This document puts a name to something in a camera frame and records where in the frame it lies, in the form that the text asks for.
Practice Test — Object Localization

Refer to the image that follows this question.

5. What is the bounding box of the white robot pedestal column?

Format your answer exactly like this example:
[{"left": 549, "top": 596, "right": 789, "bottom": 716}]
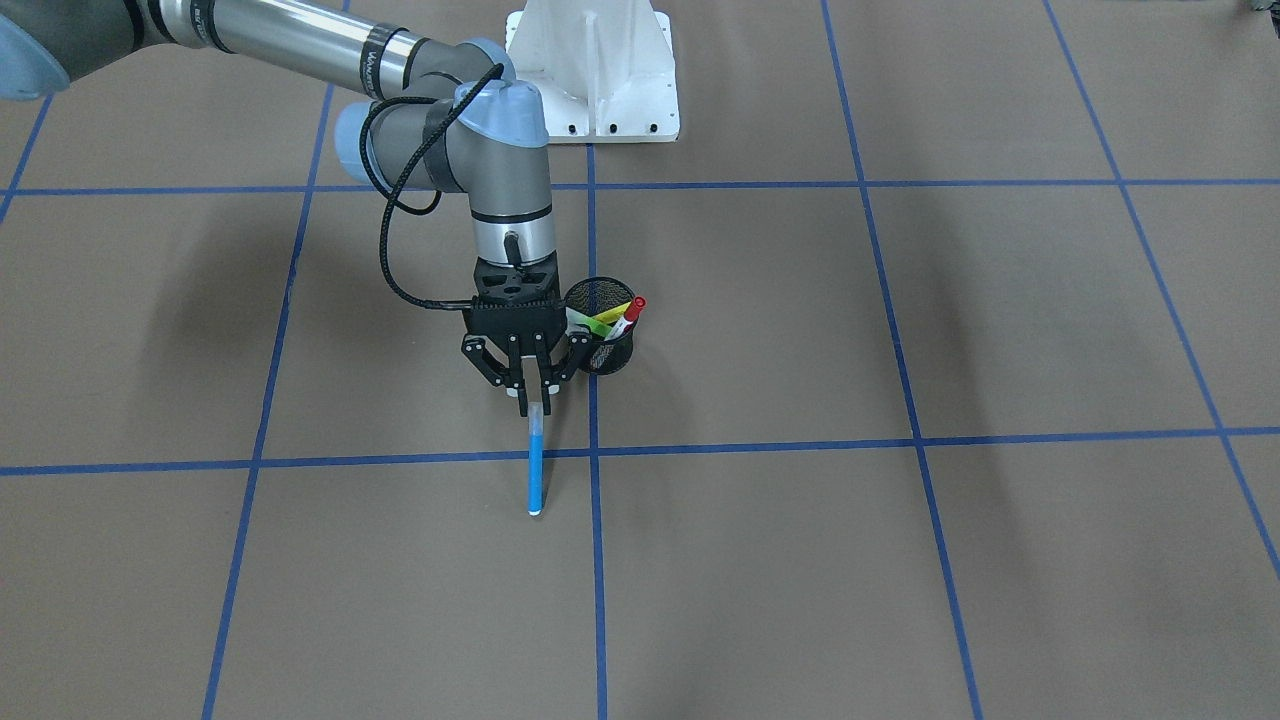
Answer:
[{"left": 504, "top": 1, "right": 681, "bottom": 143}]

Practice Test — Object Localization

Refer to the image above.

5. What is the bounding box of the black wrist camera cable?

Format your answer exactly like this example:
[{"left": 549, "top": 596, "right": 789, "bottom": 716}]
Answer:
[{"left": 360, "top": 61, "right": 506, "bottom": 311}]

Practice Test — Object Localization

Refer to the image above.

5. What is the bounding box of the yellow highlighter pen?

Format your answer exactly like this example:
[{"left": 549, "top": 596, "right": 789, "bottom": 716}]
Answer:
[{"left": 593, "top": 302, "right": 632, "bottom": 325}]

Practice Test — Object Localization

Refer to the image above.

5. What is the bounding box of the blue marker pen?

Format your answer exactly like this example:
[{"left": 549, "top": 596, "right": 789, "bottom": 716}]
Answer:
[{"left": 527, "top": 401, "right": 545, "bottom": 518}]

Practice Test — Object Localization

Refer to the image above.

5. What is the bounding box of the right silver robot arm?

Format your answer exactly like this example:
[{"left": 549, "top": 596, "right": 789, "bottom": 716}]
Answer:
[{"left": 1, "top": 1, "right": 589, "bottom": 416}]

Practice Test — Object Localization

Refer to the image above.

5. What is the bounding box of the green highlighter pen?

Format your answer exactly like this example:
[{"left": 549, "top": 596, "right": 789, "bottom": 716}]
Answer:
[{"left": 564, "top": 307, "right": 612, "bottom": 341}]

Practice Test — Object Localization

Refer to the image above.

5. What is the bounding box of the brown paper table mat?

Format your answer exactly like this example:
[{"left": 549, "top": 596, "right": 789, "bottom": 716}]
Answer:
[{"left": 1, "top": 1, "right": 1279, "bottom": 719}]

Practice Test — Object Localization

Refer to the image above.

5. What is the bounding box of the red capped white marker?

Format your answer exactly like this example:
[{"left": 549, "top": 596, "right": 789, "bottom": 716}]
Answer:
[{"left": 605, "top": 296, "right": 646, "bottom": 342}]

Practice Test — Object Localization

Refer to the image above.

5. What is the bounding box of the black mesh pen cup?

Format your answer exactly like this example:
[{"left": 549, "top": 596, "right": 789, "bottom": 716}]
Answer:
[{"left": 564, "top": 275, "right": 640, "bottom": 375}]

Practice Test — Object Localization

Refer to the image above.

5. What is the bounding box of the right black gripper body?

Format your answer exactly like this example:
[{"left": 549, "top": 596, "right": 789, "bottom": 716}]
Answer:
[{"left": 463, "top": 260, "right": 568, "bottom": 356}]

